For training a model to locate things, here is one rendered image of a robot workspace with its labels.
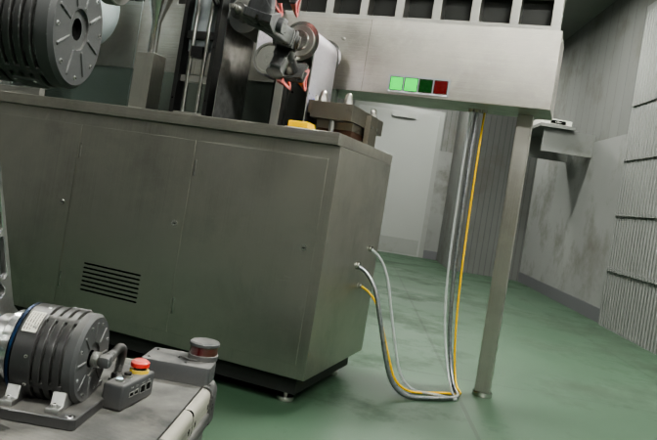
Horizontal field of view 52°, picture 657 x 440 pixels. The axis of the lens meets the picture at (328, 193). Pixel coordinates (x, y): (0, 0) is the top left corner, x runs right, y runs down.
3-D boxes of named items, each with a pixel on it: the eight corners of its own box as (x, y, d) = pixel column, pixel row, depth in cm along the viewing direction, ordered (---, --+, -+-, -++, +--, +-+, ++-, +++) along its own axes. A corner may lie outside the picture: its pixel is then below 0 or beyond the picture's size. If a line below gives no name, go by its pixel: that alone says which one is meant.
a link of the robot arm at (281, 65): (302, 34, 220) (277, 25, 220) (289, 59, 214) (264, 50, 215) (298, 58, 230) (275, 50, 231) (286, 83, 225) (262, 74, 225)
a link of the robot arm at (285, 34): (285, 14, 180) (247, 1, 181) (279, 35, 181) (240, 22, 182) (306, 34, 223) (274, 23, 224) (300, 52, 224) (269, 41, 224)
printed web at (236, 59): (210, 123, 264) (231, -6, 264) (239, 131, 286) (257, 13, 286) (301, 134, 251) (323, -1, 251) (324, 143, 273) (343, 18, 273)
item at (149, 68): (117, 112, 283) (139, -22, 283) (137, 117, 296) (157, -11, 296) (145, 116, 278) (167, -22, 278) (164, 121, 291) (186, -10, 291)
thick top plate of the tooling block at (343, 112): (309, 116, 245) (312, 100, 245) (344, 132, 283) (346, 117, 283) (350, 121, 240) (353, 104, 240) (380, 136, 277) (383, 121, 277)
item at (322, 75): (305, 102, 251) (313, 52, 251) (327, 112, 273) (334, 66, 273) (306, 102, 251) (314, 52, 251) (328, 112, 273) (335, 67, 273)
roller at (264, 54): (251, 71, 258) (256, 41, 258) (279, 86, 282) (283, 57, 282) (280, 74, 254) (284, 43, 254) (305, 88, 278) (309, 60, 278)
